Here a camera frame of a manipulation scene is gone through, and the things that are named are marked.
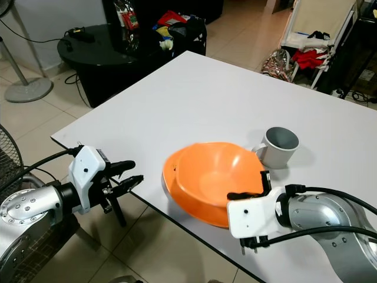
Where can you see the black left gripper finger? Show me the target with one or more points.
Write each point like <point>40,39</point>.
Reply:
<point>129,184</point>
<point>122,167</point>

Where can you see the orange bowl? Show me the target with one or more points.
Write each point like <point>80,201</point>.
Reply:
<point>224,174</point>

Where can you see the orange plate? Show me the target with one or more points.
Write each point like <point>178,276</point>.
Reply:
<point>177,194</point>

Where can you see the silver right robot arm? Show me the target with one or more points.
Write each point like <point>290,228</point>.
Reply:
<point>324,215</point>

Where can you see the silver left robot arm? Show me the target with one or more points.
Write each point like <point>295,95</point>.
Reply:
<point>29,224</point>

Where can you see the grey mug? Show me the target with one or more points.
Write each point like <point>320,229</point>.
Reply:
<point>278,154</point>

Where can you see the black round table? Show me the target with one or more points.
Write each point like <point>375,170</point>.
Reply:
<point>118,62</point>

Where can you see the patterned plastic bag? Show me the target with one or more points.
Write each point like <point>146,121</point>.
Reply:
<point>277,62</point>

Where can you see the grey standing fan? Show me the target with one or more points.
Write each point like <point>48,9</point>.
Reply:
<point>29,90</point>

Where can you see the red garment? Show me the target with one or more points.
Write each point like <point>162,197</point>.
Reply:
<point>309,58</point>

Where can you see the small black device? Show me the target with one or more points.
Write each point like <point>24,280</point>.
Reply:
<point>79,34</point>

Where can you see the white garment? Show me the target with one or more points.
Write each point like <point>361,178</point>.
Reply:
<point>306,42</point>

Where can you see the red clear snack bag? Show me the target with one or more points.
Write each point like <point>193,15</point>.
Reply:
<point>128,17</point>

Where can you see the dark cabinet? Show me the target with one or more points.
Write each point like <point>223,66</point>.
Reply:
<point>356,53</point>

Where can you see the black bag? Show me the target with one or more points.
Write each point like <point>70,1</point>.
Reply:
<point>195,28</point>

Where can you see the beige folding chair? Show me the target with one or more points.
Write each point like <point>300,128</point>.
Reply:
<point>321,17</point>

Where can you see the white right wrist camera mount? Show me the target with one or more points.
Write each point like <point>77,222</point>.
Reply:
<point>253,215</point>

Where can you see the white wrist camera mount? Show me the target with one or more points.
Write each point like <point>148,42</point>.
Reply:
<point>253,215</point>
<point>86,171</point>

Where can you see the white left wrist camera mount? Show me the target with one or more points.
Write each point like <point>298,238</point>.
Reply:
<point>86,171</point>

